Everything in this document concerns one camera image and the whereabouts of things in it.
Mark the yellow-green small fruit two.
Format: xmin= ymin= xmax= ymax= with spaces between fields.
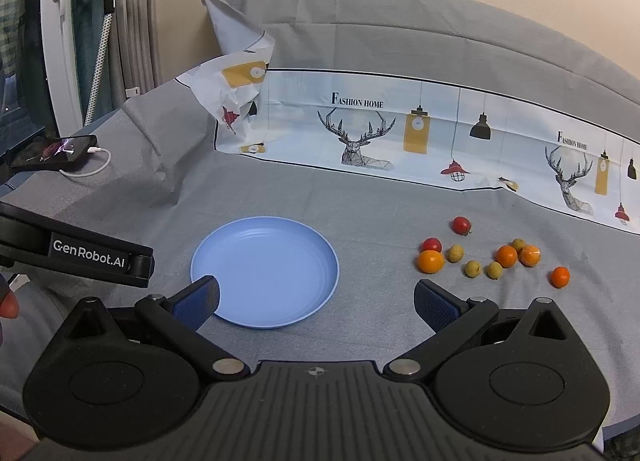
xmin=464 ymin=261 xmax=483 ymax=278

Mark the large orange tangerine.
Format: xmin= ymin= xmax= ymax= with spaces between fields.
xmin=416 ymin=250 xmax=445 ymax=275

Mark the yellow-green small fruit three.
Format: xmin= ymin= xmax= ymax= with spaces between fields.
xmin=485 ymin=261 xmax=503 ymax=280

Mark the yellow-green small fruit one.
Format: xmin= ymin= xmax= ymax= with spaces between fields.
xmin=447 ymin=244 xmax=465 ymax=263

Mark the red cherry tomato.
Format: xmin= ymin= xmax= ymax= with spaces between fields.
xmin=421 ymin=237 xmax=442 ymax=252
xmin=451 ymin=216 xmax=472 ymax=236

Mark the yellow-green small fruit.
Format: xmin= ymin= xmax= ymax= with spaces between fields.
xmin=511 ymin=238 xmax=526 ymax=252

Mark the person's left hand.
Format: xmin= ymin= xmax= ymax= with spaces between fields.
xmin=0 ymin=276 xmax=20 ymax=320

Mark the black smartphone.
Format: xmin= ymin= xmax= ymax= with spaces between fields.
xmin=9 ymin=135 xmax=98 ymax=172

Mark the blue plastic plate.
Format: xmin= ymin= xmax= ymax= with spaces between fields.
xmin=190 ymin=216 xmax=340 ymax=329

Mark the grey curtain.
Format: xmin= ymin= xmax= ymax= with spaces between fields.
xmin=108 ymin=0 xmax=160 ymax=108

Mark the deer print white cloth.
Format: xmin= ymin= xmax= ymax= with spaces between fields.
xmin=180 ymin=0 xmax=639 ymax=233

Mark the white charging cable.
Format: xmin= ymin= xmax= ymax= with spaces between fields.
xmin=58 ymin=146 xmax=113 ymax=179

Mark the white door frame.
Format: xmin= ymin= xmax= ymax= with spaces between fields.
xmin=40 ymin=0 xmax=84 ymax=136

